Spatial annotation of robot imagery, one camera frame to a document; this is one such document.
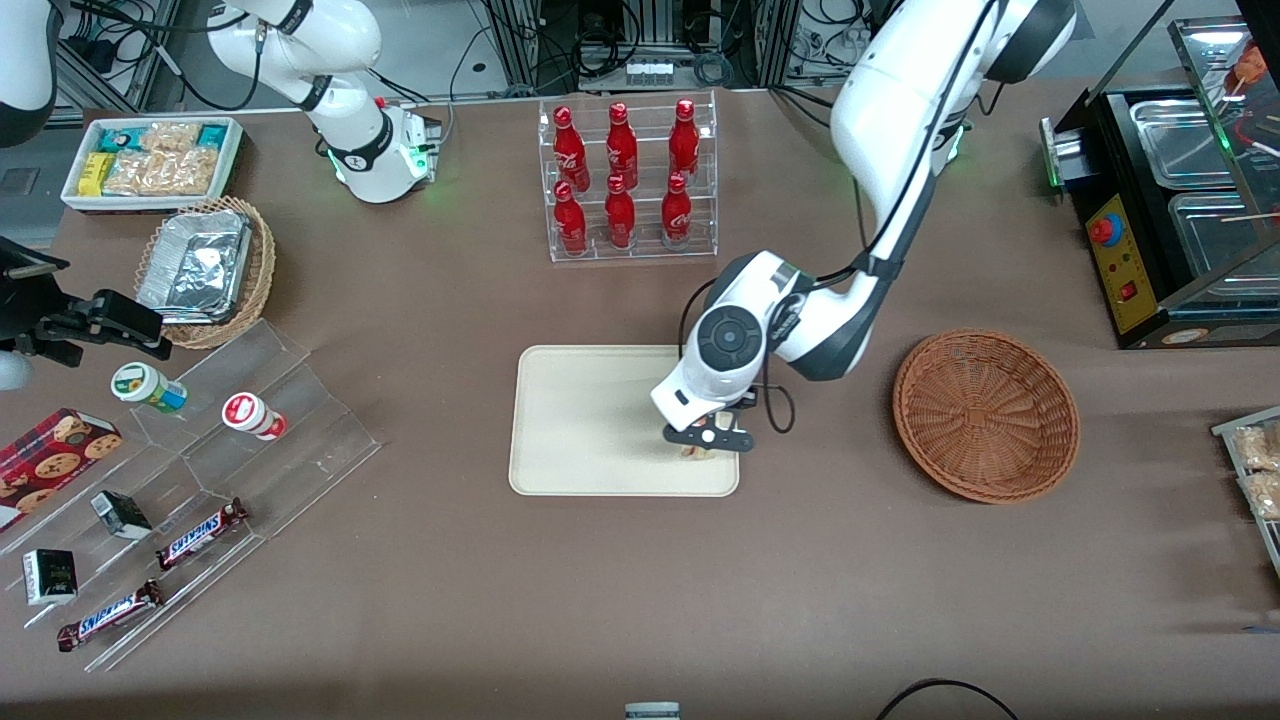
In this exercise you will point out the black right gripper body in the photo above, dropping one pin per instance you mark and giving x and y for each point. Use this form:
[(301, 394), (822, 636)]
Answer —
[(52, 327)]

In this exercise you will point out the triangular sandwich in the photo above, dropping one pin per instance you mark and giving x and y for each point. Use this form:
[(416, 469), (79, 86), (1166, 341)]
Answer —
[(697, 453)]

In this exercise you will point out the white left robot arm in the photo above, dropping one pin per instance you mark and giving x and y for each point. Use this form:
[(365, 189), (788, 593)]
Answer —
[(900, 100)]

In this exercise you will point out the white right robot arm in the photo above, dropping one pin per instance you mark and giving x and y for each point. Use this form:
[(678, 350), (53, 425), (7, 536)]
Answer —
[(300, 40)]

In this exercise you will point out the light wicker basket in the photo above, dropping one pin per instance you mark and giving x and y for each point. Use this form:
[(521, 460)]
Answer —
[(258, 280)]

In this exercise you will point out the cream plastic tray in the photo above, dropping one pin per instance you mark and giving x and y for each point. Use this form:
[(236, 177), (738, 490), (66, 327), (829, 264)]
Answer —
[(590, 420)]

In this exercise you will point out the round brown wicker basket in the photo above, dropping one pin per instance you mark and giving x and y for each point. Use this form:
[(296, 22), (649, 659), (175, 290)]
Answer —
[(985, 415)]

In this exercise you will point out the grey snack tray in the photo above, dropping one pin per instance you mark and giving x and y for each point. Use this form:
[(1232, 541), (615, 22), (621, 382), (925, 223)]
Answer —
[(1225, 430)]

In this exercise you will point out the green lid white cup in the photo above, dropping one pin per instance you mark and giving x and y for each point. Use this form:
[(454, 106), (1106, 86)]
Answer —
[(145, 386)]

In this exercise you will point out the stacked aluminium foil trays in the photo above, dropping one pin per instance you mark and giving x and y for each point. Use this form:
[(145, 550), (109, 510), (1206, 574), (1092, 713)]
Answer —
[(195, 265)]

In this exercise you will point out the red lid white cup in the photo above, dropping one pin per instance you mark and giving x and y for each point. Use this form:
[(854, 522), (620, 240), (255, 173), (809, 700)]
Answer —
[(250, 414)]

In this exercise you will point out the white rectangular snack bin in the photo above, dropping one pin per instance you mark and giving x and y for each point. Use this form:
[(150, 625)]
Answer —
[(150, 203)]

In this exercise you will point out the yellow snack packet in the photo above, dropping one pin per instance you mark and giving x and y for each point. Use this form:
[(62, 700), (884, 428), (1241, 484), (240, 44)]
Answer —
[(95, 174)]

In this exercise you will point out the large clear cracker bag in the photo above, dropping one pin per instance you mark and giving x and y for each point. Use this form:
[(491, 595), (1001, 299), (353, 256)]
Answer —
[(165, 172)]

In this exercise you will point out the red tartan cookie box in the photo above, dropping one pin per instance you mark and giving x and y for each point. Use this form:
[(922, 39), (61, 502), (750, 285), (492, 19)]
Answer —
[(55, 465)]

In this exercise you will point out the small black chocolate box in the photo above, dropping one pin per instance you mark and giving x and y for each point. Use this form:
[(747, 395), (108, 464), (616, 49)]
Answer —
[(122, 515), (50, 577)]

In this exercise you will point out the clear acrylic stepped shelf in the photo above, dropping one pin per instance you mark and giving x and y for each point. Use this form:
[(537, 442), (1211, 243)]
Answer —
[(300, 440)]

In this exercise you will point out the teal snack packet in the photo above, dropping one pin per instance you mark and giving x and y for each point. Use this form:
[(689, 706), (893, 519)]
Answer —
[(213, 136), (120, 139)]

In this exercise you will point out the small clear cracker bag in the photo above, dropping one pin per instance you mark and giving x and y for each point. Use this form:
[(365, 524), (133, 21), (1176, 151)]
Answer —
[(170, 136)]

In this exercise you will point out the brown Snickers bar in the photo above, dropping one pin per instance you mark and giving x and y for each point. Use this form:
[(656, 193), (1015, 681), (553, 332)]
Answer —
[(200, 533), (110, 615)]

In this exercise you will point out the clear acrylic bottle rack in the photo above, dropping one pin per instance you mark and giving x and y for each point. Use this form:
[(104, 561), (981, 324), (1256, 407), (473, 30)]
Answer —
[(640, 255)]

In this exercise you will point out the red cola bottle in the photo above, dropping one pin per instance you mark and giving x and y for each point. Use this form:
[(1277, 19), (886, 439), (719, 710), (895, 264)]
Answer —
[(620, 218), (684, 140), (677, 212), (569, 150), (621, 145), (570, 222)]

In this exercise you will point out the small grey device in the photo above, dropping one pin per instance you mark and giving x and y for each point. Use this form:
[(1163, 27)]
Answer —
[(652, 712)]

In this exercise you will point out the white power strip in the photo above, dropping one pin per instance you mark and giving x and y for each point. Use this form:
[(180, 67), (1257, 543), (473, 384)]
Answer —
[(648, 72)]

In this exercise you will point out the black food warmer cabinet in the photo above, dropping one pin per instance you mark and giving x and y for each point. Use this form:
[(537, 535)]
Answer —
[(1135, 290)]

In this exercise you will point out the steel warmer pan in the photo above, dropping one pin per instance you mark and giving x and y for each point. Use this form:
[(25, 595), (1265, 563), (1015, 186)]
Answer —
[(1180, 145), (1220, 245)]

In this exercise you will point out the clear bag fried snacks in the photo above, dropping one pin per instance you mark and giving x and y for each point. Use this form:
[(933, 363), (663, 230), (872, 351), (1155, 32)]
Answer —
[(1258, 447), (1264, 495)]

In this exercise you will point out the fried food skewer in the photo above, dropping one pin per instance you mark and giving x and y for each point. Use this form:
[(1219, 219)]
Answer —
[(1252, 68)]

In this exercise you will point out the aluminium profile frame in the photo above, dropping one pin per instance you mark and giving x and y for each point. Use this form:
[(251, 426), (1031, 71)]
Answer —
[(520, 40)]

